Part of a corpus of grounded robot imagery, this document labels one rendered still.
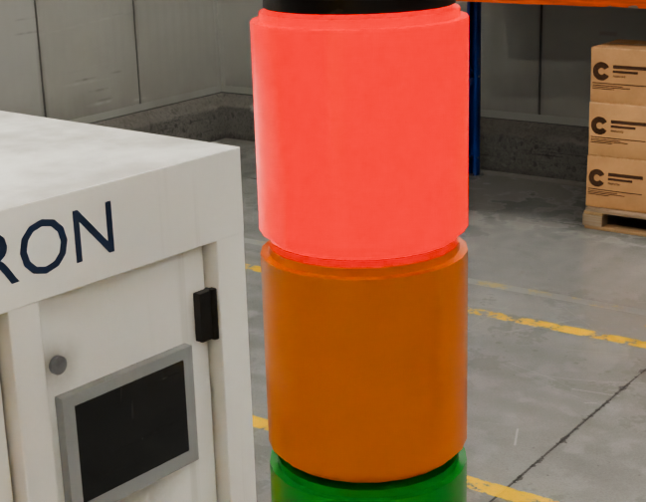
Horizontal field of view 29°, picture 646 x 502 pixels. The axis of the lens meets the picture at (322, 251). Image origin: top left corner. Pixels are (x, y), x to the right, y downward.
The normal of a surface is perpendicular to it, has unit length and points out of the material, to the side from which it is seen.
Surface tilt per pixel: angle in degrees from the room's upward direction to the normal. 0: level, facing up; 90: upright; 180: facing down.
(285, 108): 90
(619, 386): 0
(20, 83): 90
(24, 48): 90
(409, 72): 90
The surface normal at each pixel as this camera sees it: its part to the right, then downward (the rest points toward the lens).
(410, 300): 0.47, 0.24
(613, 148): -0.58, 0.31
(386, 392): 0.23, 0.28
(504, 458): -0.03, -0.96
